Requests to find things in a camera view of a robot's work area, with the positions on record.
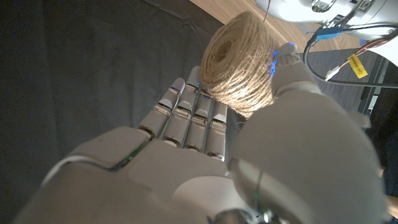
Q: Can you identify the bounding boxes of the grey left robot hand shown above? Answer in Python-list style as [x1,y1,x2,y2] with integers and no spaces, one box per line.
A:
[255,0,352,24]

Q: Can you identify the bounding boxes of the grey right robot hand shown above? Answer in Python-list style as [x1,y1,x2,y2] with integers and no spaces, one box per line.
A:
[12,42,389,224]

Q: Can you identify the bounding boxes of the black backdrop curtain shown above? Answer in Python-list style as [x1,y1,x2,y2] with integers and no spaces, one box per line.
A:
[0,0,249,224]

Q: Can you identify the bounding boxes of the jute twine spool with strand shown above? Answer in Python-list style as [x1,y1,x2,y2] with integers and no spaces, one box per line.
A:
[199,0,280,119]

